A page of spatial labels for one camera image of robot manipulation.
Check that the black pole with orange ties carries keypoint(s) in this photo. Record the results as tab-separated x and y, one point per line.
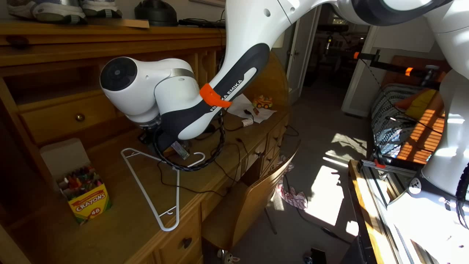
388	67

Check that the small white toy figure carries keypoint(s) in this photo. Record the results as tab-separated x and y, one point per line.
229	257

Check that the yellow pillow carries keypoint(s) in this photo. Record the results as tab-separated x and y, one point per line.
421	102

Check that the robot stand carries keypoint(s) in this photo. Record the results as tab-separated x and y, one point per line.
370	220

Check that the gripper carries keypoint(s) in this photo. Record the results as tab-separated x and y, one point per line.
147	136

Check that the small white plug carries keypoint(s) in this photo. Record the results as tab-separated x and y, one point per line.
247	122

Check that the patterned cloth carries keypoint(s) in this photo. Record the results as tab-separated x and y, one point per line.
293	196

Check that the black bar clamp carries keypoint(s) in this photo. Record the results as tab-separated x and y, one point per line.
388	164

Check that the wooden hutch drawer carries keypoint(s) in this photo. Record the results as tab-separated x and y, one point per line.
55	119

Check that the white sheet of paper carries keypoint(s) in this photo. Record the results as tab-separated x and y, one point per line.
242	104

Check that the orange toy car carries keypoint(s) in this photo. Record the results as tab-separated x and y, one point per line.
262	102

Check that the white door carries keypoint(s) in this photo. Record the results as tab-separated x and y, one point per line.
302	51

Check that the open box of crayons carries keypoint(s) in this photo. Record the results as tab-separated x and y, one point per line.
86	194

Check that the small black box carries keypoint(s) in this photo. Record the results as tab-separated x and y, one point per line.
316	256

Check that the round black device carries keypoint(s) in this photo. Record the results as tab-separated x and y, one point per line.
155	13

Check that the wooden chair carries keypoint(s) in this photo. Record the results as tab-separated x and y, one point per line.
242	209

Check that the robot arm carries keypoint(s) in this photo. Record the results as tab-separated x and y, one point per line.
253	33

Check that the striped blanket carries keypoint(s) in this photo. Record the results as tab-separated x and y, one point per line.
388	117

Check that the flat black device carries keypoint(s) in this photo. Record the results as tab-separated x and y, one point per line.
201	23

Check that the brass drawer knob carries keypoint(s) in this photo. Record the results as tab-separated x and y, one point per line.
80	117

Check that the wooden desk drawer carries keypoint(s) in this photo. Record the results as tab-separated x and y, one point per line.
277	134
176	238
270	157

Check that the flat cardboard piece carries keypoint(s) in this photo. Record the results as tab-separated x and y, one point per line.
121	23

